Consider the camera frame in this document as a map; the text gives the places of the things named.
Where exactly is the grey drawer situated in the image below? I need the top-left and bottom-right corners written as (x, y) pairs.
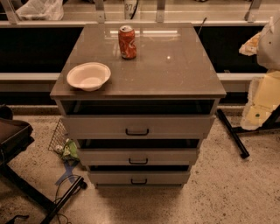
top-left (88, 171), bottom-right (190, 186)
top-left (62, 115), bottom-right (214, 139)
top-left (78, 149), bottom-right (198, 165)

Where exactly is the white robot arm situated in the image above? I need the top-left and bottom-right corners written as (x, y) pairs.
top-left (239, 10), bottom-right (280, 130)

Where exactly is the grey drawer cabinet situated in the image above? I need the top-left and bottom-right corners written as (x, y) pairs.
top-left (49, 22), bottom-right (228, 189)

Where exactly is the white paper bowl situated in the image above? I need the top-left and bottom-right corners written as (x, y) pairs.
top-left (66, 62), bottom-right (111, 91)

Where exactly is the orange soda can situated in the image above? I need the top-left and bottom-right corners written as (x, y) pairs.
top-left (118, 25), bottom-right (137, 60)

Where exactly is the dark brown chair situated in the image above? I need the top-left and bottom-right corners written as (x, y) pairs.
top-left (0, 104), bottom-right (34, 165)

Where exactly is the black stand base right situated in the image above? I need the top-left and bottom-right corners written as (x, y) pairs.
top-left (216, 106), bottom-right (280, 159)

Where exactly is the black stand base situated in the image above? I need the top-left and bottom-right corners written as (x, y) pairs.
top-left (216, 106), bottom-right (280, 159)
top-left (0, 164), bottom-right (88, 224)

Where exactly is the black stand base left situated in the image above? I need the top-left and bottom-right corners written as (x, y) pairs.
top-left (0, 164), bottom-right (88, 224)

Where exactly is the white plastic bag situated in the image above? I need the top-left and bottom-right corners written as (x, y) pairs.
top-left (16, 0), bottom-right (64, 21)

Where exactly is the wire mesh basket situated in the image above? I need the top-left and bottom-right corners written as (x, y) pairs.
top-left (48, 120), bottom-right (68, 151)

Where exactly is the black cable on floor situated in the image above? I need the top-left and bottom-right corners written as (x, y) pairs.
top-left (53, 174), bottom-right (81, 224)

